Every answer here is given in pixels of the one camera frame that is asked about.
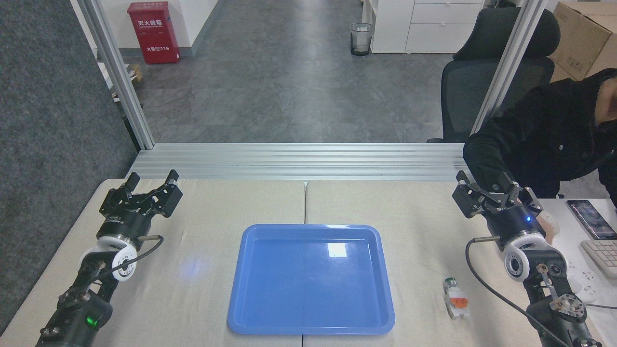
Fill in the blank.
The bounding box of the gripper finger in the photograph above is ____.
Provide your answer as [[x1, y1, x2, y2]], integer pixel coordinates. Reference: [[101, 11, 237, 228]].
[[496, 171, 544, 214], [132, 169, 184, 218], [451, 170, 496, 219], [99, 173, 141, 214]]

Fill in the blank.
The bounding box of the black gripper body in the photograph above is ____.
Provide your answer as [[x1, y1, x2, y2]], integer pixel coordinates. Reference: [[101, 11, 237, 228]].
[[99, 208, 152, 241], [487, 204, 546, 247]]

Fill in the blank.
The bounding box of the blue plastic tray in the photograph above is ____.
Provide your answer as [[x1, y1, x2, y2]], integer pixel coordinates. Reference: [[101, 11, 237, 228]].
[[227, 224, 396, 336]]

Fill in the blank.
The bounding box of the person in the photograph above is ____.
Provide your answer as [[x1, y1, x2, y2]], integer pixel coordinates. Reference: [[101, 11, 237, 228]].
[[463, 67, 617, 205]]

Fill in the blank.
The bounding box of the black smartphone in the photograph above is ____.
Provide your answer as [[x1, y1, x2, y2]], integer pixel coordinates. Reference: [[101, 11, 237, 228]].
[[566, 199, 617, 240]]

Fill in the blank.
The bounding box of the grey felt partition panel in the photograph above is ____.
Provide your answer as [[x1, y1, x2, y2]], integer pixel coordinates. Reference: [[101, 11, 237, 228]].
[[0, 0, 140, 334]]

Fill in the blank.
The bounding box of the white power strip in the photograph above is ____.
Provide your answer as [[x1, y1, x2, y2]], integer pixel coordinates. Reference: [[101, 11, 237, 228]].
[[564, 260, 603, 303]]

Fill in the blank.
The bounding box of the white keyboard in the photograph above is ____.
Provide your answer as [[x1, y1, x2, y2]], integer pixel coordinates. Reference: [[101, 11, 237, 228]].
[[580, 240, 617, 279]]

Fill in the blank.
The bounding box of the black office chair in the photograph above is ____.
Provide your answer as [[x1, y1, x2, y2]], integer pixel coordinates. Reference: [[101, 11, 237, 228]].
[[427, 7, 562, 144]]

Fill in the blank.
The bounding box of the red fire extinguisher box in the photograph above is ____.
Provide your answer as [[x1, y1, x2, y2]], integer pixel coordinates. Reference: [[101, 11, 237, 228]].
[[127, 1, 181, 65]]

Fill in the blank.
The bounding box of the brown cardboard box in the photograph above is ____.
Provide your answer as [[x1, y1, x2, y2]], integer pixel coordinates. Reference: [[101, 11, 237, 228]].
[[549, 1, 617, 82]]

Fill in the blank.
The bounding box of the white drawer cabinet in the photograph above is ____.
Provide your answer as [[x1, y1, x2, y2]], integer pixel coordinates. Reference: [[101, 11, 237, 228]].
[[362, 0, 485, 53]]

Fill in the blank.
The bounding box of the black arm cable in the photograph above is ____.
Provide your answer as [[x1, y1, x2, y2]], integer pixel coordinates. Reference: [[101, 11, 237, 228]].
[[465, 236, 572, 347], [89, 235, 164, 282]]

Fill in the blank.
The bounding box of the silver aluminium post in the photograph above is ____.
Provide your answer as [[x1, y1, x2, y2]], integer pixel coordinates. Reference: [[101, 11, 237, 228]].
[[470, 0, 550, 135], [77, 0, 156, 150]]

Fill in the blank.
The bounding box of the silver aluminium rail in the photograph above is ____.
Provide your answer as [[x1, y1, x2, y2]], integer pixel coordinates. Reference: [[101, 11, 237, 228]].
[[126, 143, 470, 182]]

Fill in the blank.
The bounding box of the wire mesh waste bin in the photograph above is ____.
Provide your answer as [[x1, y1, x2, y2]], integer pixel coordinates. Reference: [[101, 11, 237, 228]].
[[350, 23, 375, 56]]

